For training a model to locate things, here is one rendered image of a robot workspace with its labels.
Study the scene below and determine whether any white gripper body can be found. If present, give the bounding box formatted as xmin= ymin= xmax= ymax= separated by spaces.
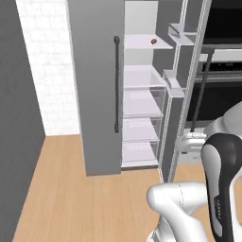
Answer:
xmin=174 ymin=131 xmax=209 ymax=155

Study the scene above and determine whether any open grey fridge door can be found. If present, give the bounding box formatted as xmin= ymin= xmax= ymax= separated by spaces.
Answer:
xmin=156 ymin=0 xmax=213 ymax=184

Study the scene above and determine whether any black built-in oven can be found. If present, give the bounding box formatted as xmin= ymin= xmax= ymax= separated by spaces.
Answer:
xmin=184 ymin=46 xmax=242 ymax=125

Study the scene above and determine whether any white fridge interior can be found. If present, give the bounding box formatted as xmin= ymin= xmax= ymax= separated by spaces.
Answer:
xmin=120 ymin=0 xmax=178 ymax=171

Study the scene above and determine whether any black built-in microwave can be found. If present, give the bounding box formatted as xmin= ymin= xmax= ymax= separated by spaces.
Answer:
xmin=202 ymin=0 xmax=242 ymax=47

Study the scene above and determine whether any dark open door handle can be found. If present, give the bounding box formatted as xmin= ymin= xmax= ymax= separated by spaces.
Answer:
xmin=190 ymin=46 xmax=216 ymax=133

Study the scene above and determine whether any dark fridge door handle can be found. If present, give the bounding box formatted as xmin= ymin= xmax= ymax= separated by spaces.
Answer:
xmin=112 ymin=35 xmax=122 ymax=134

